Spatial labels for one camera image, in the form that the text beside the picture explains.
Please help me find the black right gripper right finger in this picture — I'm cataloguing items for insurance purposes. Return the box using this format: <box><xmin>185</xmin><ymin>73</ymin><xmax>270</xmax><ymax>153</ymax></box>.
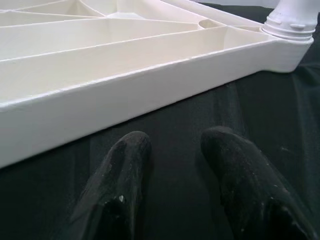
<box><xmin>200</xmin><ymin>126</ymin><xmax>320</xmax><ymax>240</ymax></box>

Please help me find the white plastic children table top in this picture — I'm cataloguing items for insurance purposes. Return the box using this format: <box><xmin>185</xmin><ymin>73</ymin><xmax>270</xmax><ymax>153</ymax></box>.
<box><xmin>0</xmin><ymin>0</ymin><xmax>315</xmax><ymax>169</ymax></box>

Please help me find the white tapered plastic table leg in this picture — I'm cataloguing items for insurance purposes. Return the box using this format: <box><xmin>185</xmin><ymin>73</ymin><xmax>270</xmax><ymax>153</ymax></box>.
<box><xmin>261</xmin><ymin>0</ymin><xmax>317</xmax><ymax>41</ymax></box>

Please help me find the black cloth table cover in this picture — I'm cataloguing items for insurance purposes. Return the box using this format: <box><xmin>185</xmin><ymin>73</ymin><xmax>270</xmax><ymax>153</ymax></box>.
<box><xmin>0</xmin><ymin>0</ymin><xmax>320</xmax><ymax>240</ymax></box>

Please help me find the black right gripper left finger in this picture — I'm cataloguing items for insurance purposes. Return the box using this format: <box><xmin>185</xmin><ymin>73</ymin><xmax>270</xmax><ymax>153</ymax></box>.
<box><xmin>64</xmin><ymin>131</ymin><xmax>153</xmax><ymax>240</ymax></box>

